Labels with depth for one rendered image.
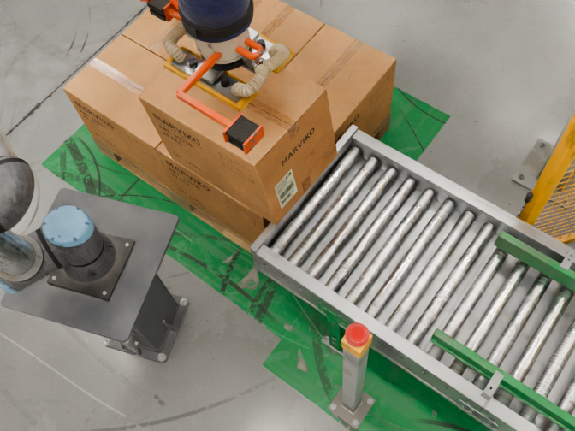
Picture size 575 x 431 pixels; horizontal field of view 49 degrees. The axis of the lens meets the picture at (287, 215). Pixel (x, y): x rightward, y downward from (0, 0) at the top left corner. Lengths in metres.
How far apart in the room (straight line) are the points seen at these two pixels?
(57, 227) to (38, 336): 1.16
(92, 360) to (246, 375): 0.71
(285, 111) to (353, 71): 0.77
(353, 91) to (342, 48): 0.26
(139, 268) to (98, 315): 0.21
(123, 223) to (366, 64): 1.31
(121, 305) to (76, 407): 0.88
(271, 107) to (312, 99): 0.15
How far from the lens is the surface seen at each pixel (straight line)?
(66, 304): 2.37
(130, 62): 3.15
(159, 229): 2.37
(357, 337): 1.83
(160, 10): 2.20
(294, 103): 2.26
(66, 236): 2.13
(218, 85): 2.11
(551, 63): 3.85
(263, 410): 2.86
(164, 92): 2.45
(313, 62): 2.98
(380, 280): 2.48
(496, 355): 2.39
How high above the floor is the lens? 2.79
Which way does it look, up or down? 62 degrees down
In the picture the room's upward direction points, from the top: 9 degrees counter-clockwise
